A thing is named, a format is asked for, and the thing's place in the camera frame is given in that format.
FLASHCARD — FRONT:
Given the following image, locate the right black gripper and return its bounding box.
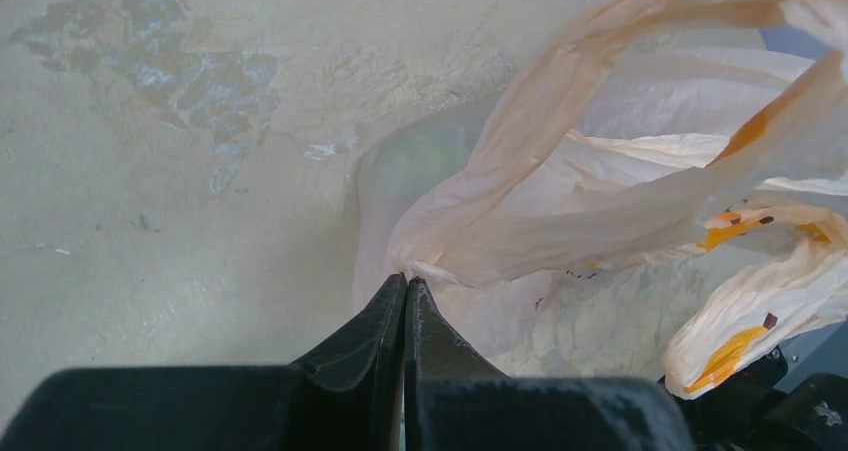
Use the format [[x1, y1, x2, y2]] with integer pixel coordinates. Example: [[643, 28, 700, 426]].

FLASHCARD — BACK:
[[674, 348, 847, 450]]

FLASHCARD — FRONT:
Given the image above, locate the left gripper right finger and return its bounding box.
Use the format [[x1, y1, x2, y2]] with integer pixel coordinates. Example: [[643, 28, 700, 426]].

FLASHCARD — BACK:
[[404, 278, 695, 450]]

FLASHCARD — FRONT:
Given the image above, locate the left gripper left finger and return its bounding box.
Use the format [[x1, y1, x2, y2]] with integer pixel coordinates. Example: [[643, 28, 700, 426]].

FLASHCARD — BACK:
[[1, 274, 407, 450]]

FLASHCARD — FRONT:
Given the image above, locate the orange plastic bag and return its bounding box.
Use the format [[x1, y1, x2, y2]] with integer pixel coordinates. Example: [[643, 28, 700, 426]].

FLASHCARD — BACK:
[[352, 0, 847, 399]]

